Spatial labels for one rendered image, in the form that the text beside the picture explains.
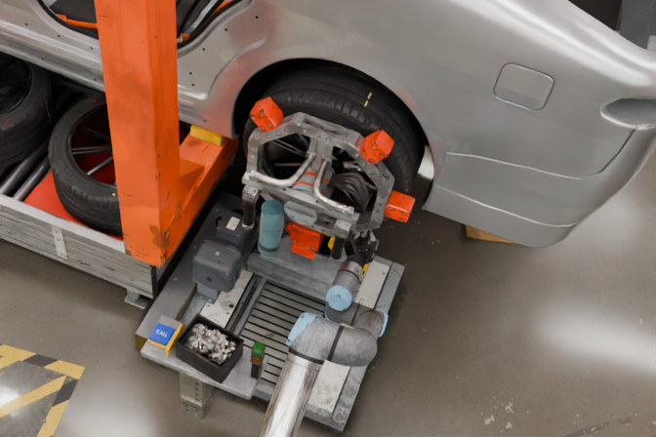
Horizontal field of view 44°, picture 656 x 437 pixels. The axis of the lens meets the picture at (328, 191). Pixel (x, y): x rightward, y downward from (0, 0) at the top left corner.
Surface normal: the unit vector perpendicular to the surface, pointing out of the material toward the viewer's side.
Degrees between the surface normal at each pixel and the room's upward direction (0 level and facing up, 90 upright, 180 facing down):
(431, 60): 90
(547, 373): 0
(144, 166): 90
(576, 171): 90
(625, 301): 0
